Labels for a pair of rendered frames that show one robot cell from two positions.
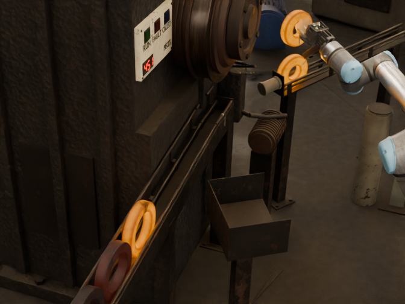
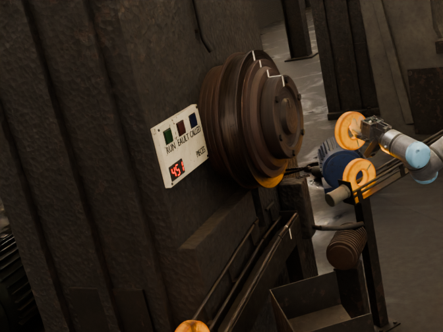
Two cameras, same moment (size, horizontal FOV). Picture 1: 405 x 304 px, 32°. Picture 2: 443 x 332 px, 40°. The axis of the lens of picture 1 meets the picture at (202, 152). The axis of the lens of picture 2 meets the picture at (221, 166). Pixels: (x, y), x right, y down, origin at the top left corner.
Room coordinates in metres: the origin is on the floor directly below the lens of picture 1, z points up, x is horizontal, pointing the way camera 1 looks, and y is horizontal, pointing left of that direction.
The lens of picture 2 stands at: (0.39, -0.21, 1.59)
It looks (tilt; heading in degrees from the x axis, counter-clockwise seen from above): 17 degrees down; 9
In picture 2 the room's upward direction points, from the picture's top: 13 degrees counter-clockwise
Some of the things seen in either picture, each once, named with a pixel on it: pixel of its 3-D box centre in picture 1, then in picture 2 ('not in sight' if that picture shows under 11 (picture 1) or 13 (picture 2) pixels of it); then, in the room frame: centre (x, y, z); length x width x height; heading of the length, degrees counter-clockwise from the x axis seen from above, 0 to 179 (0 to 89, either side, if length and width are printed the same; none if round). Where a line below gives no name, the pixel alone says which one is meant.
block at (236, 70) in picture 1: (231, 93); (296, 208); (2.66, -0.11, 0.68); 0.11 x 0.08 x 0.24; 71
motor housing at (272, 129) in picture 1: (264, 169); (354, 288); (2.70, -0.29, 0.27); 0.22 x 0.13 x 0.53; 161
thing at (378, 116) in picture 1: (371, 155); not in sight; (2.85, -0.80, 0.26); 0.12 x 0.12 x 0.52
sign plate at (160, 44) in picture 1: (154, 39); (182, 143); (2.15, 0.17, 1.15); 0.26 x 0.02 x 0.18; 161
